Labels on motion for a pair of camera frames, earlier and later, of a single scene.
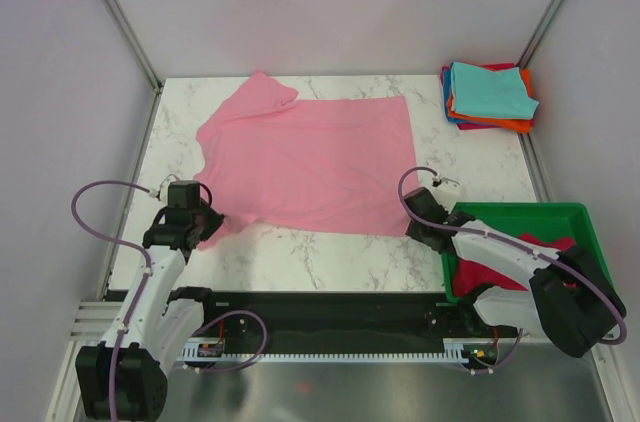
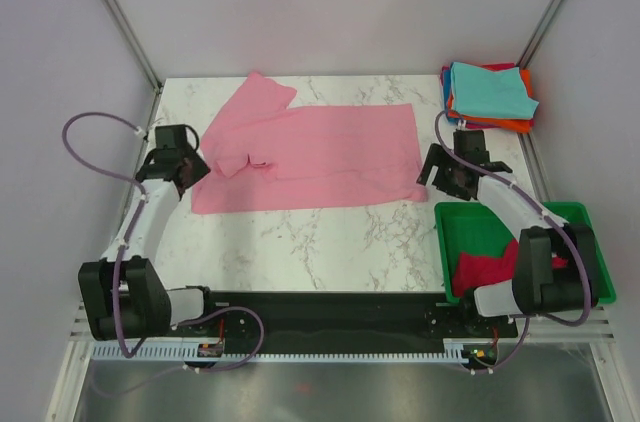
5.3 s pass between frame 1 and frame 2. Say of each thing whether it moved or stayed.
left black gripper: moved
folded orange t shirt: stayed
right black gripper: moved
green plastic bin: stayed
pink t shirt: moved
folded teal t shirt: stayed
